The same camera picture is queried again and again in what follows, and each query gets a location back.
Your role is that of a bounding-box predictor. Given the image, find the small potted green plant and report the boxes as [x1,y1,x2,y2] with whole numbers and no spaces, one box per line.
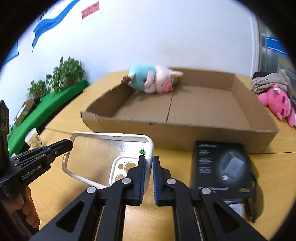
[27,80,50,98]

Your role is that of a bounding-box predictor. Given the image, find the large potted green plant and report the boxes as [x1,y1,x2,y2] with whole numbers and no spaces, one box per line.
[45,57,85,93]

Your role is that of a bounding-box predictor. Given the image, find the small white paper cup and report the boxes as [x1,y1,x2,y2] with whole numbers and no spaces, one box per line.
[25,128,44,149]

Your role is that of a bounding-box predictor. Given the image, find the black cap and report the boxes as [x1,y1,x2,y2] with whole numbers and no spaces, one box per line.
[252,71,269,79]

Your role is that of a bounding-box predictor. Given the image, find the clear white phone case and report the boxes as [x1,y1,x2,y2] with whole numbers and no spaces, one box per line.
[62,132,154,192]

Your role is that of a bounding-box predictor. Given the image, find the red paper wall notice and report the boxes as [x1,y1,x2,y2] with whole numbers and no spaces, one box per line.
[81,1,100,19]

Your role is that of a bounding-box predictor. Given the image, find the brown cardboard box tray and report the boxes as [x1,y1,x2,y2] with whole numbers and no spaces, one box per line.
[81,69,279,154]

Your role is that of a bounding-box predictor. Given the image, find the black charger box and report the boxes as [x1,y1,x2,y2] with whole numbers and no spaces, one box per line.
[190,141,252,200]

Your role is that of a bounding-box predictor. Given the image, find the pink plush toy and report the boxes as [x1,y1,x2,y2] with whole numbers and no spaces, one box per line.
[258,84,295,127]

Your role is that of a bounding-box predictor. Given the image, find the pig plush teal outfit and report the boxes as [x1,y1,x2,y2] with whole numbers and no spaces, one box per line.
[121,64,184,94]

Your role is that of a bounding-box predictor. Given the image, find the person's left hand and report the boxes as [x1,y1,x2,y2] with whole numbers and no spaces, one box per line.
[1,186,41,229]

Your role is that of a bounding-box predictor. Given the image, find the black sunglasses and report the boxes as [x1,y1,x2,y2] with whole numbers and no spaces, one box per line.
[244,157,264,223]

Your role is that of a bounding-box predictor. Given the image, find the cardboard tissue box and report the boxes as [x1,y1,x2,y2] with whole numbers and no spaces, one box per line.
[14,98,35,126]

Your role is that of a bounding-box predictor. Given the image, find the grey printed cloth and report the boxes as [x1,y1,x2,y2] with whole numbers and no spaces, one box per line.
[250,69,292,97]

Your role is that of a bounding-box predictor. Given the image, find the green covered side bench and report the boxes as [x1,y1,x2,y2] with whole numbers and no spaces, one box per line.
[8,80,90,155]

